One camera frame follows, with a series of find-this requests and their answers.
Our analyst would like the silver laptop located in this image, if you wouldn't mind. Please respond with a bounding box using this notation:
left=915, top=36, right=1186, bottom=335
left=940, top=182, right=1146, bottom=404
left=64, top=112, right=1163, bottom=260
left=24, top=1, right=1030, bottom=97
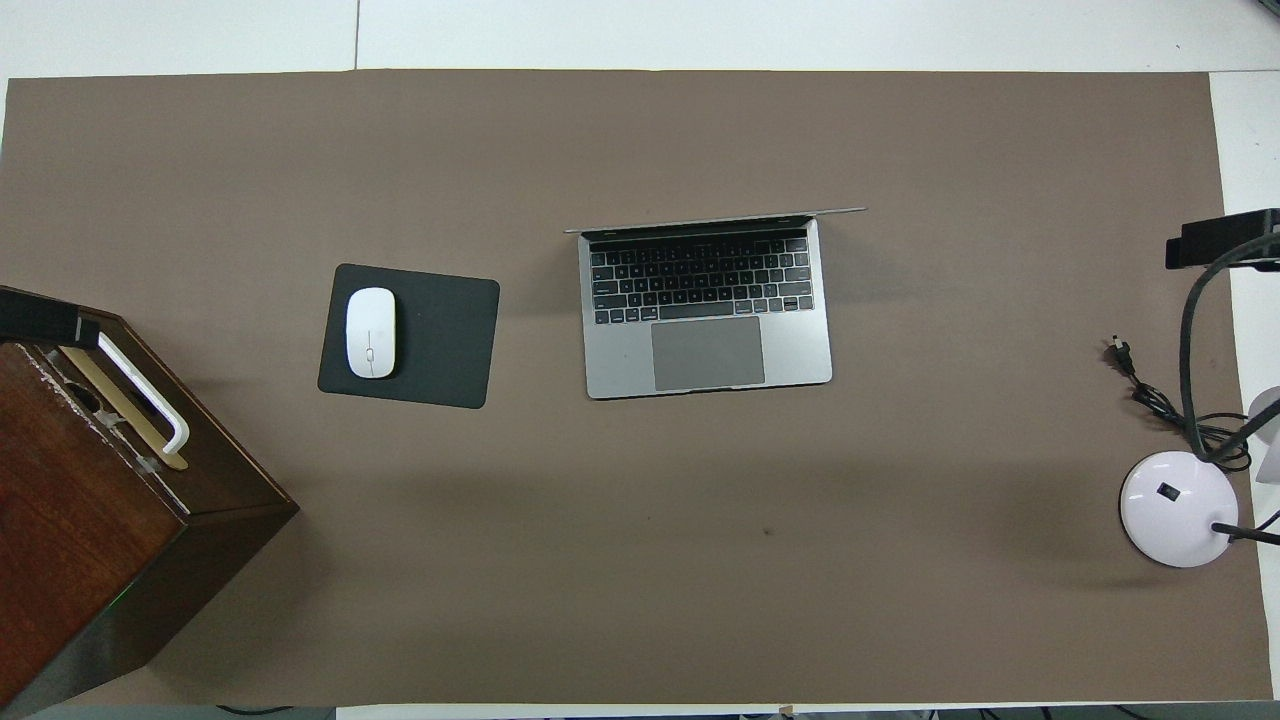
left=565, top=207, right=868, bottom=401

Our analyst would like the dark wooden box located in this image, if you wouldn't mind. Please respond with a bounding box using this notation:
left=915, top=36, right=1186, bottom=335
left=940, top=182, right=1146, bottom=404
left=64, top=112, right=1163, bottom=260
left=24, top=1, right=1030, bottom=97
left=0, top=285, right=301, bottom=716

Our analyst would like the white desk lamp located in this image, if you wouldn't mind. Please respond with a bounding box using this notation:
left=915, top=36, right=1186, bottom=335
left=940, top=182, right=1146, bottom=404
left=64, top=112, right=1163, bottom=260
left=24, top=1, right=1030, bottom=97
left=1119, top=385, right=1280, bottom=569

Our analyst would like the brown table mat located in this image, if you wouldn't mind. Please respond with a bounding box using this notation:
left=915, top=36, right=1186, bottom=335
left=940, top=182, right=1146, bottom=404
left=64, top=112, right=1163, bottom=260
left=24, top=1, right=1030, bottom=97
left=0, top=68, right=1276, bottom=707

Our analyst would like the white computer mouse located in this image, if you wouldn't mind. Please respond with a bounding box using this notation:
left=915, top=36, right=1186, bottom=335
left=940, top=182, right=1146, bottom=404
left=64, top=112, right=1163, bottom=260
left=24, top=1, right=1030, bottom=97
left=345, top=287, right=398, bottom=380

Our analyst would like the black mouse pad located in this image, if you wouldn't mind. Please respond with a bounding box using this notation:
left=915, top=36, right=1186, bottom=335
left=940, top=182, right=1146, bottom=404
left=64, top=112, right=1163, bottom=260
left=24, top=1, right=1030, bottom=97
left=318, top=263, right=501, bottom=409

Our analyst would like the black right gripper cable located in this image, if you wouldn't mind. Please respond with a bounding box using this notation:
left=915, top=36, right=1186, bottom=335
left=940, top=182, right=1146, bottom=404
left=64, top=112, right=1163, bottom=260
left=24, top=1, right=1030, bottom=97
left=1178, top=232, right=1280, bottom=464

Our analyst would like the white box handle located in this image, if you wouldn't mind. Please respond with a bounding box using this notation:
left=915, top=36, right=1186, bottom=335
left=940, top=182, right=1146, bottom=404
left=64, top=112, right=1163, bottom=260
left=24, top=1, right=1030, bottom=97
left=95, top=330, right=191, bottom=456

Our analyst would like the black lamp power cable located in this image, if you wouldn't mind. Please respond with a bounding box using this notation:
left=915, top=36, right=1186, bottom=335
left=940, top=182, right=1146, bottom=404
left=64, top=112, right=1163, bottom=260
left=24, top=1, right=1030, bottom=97
left=1108, top=336, right=1280, bottom=531

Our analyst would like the brass handle plate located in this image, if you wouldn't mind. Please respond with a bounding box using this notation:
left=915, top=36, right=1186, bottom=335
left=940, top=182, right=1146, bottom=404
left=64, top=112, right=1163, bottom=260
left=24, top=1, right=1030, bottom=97
left=60, top=345, right=189, bottom=471

